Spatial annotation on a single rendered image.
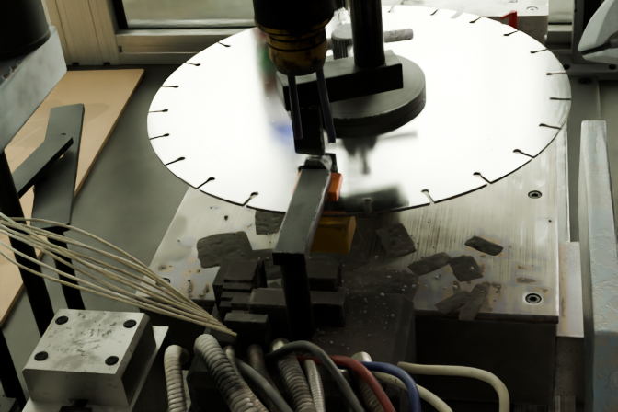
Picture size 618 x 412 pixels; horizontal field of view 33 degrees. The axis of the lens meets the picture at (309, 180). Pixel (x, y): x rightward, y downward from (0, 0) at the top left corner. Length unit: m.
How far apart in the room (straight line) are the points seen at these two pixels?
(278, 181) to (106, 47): 0.71
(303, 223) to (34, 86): 0.23
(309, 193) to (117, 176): 0.53
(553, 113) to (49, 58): 0.37
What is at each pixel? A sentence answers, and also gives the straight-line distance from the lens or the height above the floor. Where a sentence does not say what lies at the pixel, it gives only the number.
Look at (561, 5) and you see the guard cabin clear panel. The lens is 1.28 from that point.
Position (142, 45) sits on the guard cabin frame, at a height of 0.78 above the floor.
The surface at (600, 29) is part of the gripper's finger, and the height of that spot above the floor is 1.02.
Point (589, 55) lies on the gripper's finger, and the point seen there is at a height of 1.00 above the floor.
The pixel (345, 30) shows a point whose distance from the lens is 0.79.
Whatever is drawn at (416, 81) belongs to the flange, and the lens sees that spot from 0.81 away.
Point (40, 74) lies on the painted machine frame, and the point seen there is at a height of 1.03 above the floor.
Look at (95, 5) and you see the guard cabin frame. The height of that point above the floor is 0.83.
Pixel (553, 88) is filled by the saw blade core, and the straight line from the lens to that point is 0.81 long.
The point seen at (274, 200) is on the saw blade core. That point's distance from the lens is 0.70.
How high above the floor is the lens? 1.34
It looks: 33 degrees down
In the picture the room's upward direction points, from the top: 7 degrees counter-clockwise
